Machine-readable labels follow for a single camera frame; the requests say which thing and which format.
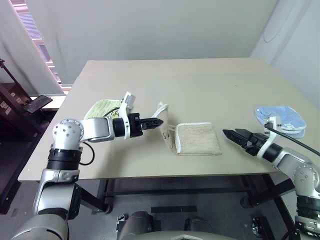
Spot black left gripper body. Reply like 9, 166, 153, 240
127, 112, 149, 138

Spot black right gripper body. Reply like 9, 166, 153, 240
245, 133, 270, 157

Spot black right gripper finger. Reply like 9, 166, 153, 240
222, 129, 249, 149
234, 128, 254, 141

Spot beige towel with white edging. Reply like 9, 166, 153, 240
151, 101, 223, 157

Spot green striped cloth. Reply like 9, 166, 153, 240
83, 99, 126, 121

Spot blue cloth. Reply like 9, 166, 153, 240
254, 105, 307, 138

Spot black floor device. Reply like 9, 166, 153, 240
251, 216, 272, 240

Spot large dark rounded shape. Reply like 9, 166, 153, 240
117, 211, 155, 238

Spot black tablet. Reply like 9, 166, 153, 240
23, 94, 54, 114

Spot dark wooden cabinet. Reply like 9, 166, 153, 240
0, 82, 43, 141

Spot window blind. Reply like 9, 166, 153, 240
9, 0, 67, 88

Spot white curtain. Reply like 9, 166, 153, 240
0, 0, 66, 96

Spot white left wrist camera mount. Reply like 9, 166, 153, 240
117, 91, 137, 140

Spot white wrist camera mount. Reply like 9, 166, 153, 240
256, 115, 282, 160
117, 91, 137, 140

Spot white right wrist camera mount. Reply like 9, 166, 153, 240
256, 115, 282, 160

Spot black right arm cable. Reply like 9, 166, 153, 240
265, 122, 320, 158

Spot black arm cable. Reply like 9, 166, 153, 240
265, 122, 320, 158
79, 106, 124, 166

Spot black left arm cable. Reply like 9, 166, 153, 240
79, 106, 124, 166

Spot black metal table frame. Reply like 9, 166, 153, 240
74, 173, 297, 240

